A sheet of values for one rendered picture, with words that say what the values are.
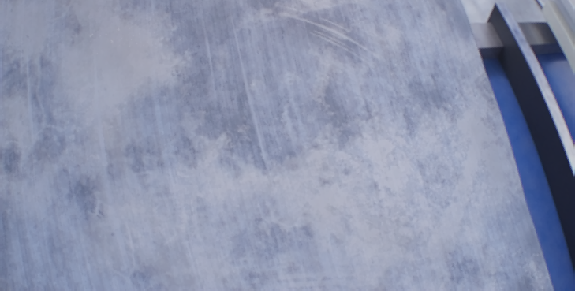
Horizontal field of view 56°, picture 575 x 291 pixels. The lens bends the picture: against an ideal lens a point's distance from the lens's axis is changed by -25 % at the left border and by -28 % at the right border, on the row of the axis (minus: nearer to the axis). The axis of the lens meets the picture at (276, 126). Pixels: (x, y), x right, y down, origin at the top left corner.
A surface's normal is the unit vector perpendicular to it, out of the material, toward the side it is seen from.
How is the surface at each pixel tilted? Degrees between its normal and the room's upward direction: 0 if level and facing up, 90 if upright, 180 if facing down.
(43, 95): 15
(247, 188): 5
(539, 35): 0
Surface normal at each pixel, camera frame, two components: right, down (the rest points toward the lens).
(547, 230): 0.14, -0.52
